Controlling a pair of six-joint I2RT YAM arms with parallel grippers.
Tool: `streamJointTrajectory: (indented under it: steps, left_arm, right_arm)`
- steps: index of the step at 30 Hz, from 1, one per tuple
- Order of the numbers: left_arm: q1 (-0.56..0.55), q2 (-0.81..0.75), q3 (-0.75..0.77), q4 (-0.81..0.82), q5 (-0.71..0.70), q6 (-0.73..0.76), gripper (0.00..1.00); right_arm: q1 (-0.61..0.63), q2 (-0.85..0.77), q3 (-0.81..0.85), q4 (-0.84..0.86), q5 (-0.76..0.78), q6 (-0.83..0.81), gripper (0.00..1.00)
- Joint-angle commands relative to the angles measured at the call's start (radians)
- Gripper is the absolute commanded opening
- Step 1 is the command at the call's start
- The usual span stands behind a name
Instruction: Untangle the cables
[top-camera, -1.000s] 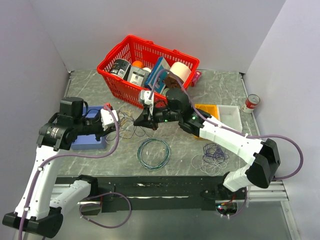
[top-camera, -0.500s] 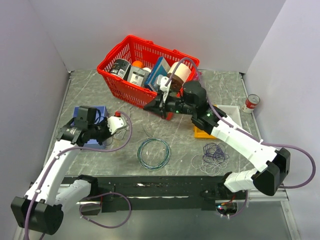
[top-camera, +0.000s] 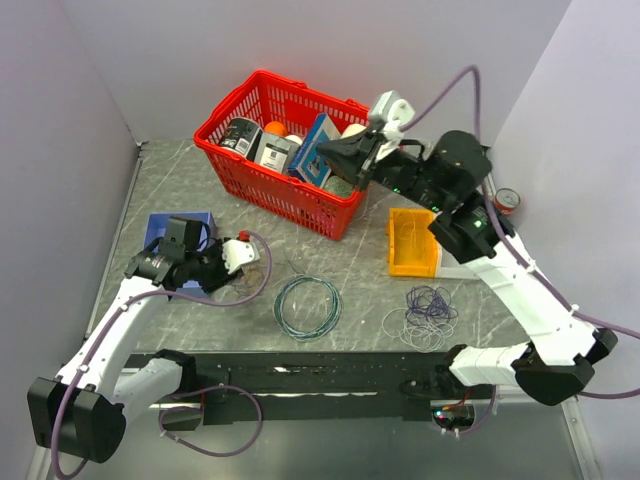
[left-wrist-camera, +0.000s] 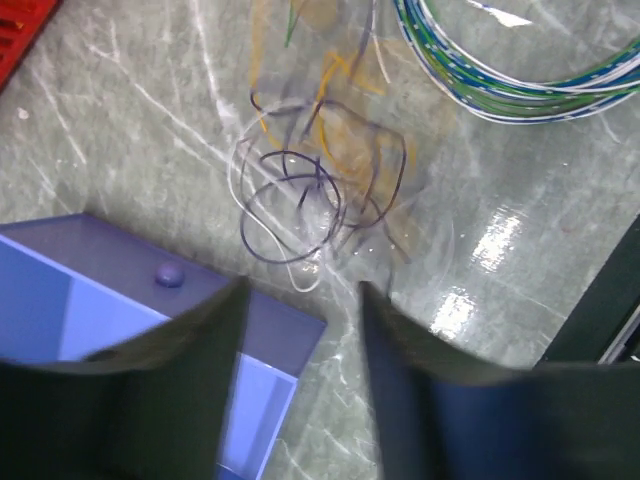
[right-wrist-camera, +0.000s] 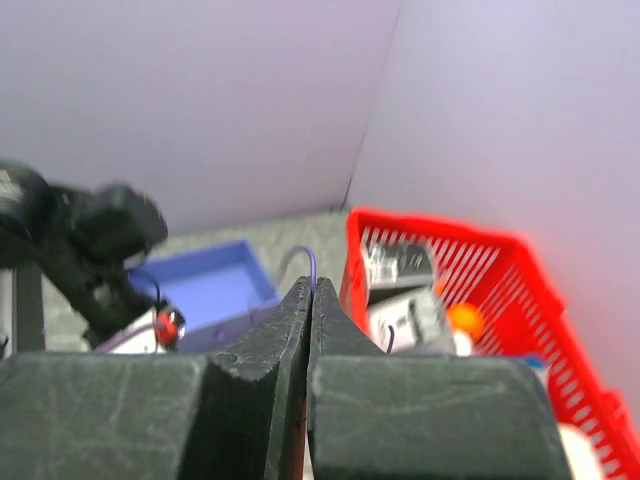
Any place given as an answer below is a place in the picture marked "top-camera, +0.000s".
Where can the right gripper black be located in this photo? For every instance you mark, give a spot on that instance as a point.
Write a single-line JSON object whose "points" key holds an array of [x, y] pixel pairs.
{"points": [[351, 156]]}

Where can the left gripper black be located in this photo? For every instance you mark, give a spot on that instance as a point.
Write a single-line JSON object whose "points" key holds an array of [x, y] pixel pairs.
{"points": [[222, 278]]}

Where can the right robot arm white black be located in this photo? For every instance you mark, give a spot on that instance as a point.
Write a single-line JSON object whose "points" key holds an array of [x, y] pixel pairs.
{"points": [[557, 360]]}

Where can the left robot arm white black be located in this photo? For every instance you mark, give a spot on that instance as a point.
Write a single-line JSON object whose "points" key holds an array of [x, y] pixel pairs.
{"points": [[85, 409]]}

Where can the green scouring sponge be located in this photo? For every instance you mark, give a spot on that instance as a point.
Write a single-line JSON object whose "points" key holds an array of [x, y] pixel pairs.
{"points": [[338, 187]]}

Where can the white paper towel roll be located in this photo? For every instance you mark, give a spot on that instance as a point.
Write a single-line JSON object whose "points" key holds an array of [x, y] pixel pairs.
{"points": [[352, 129]]}

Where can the blue Harrys box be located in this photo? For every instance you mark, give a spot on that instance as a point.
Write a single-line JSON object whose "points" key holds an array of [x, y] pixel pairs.
{"points": [[308, 165]]}

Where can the blue plastic bin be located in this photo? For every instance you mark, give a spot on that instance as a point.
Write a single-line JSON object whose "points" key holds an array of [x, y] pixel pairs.
{"points": [[175, 235]]}

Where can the grey labelled pouch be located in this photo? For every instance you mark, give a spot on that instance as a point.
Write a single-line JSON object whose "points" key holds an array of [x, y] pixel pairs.
{"points": [[275, 152]]}

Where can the orange fruit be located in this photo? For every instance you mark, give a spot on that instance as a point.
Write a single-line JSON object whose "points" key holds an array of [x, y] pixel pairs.
{"points": [[276, 128]]}

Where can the yellow plastic bin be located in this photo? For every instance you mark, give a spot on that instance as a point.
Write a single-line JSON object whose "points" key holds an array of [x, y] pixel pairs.
{"points": [[413, 250]]}

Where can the red plastic shopping basket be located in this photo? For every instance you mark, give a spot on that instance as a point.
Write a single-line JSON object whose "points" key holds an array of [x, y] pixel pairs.
{"points": [[265, 97]]}

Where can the black cylindrical can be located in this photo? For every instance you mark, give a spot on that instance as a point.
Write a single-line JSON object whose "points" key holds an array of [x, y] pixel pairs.
{"points": [[241, 136]]}

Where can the white plastic bin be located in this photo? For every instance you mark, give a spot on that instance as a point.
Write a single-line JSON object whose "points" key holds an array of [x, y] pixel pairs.
{"points": [[448, 267]]}

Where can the red white soup can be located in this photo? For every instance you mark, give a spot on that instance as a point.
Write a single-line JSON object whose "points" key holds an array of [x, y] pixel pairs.
{"points": [[507, 201]]}

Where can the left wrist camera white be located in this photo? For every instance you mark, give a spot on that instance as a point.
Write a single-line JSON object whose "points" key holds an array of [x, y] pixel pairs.
{"points": [[239, 252]]}

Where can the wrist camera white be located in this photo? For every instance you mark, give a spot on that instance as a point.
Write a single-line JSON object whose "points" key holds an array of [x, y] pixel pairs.
{"points": [[388, 114], [239, 252]]}

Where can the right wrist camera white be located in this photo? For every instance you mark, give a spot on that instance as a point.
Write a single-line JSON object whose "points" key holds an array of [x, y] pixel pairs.
{"points": [[388, 114]]}

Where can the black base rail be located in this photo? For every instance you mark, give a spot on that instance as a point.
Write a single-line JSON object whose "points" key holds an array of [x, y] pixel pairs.
{"points": [[237, 386]]}

